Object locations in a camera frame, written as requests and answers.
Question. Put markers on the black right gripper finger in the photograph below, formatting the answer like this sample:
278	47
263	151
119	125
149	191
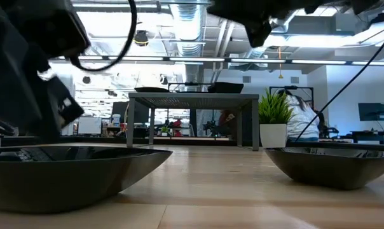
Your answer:
258	33

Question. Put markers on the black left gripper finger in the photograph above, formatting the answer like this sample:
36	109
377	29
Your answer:
14	89
65	101

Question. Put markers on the black leaf-shaped mini plate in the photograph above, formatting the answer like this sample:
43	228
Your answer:
328	171
68	181

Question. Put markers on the black teardrop mini plate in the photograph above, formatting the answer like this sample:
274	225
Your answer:
150	90

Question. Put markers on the black background robot arm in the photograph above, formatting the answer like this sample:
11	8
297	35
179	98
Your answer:
214	127

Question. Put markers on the small black ceiling speaker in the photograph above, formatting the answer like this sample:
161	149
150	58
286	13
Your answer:
86	79

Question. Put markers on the white screen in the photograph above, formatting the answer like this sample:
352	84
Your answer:
90	125

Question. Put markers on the yellow hanging pendant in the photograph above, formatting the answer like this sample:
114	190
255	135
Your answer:
280	75

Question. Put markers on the white bottle blue cap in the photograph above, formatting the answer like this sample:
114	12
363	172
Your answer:
116	121

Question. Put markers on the black desk monitor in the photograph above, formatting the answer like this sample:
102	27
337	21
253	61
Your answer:
141	111

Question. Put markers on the grey perforated metal shelf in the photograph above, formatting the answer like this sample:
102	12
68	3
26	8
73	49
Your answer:
195	96

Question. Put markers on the person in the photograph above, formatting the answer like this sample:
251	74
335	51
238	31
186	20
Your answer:
301	117

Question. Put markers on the black ceiling dome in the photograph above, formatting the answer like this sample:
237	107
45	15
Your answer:
141	36

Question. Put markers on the green plant in white pot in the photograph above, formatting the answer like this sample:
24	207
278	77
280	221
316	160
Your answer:
273	135

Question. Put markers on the small green plant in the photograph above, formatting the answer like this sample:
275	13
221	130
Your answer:
164	129

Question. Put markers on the black standing desk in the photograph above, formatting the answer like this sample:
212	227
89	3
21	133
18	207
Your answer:
370	133

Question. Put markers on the grey wall vent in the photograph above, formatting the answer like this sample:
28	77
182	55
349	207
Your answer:
294	79
246	79

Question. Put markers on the grey rectangular air duct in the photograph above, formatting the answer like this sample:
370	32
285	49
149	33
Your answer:
319	25

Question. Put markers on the black gantry frame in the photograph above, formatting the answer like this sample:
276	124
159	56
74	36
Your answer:
290	87

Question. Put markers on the ribbed silver air duct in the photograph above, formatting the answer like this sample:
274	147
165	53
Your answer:
187	31

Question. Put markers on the black wall monitor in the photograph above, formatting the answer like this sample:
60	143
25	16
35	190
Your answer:
371	111

